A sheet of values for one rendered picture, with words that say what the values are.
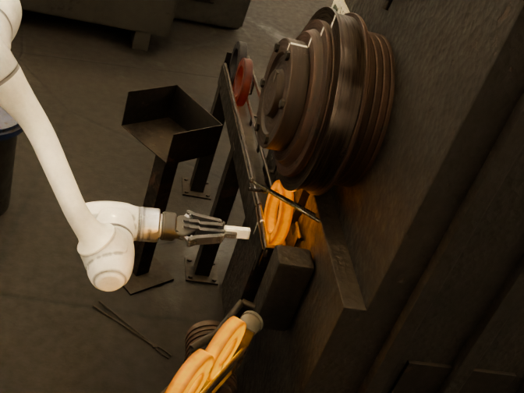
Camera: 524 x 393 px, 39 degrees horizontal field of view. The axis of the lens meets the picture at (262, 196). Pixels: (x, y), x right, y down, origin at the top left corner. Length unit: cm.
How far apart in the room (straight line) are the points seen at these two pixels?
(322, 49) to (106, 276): 73
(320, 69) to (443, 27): 31
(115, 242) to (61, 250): 116
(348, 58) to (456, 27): 28
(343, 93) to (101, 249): 66
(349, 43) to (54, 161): 73
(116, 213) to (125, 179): 145
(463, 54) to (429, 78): 14
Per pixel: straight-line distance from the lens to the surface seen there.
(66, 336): 264
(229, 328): 168
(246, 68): 283
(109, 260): 177
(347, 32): 180
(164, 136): 258
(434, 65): 163
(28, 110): 178
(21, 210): 310
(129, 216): 192
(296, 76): 178
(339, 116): 171
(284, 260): 188
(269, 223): 216
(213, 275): 298
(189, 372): 156
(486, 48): 146
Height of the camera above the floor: 195
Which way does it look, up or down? 34 degrees down
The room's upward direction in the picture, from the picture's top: 20 degrees clockwise
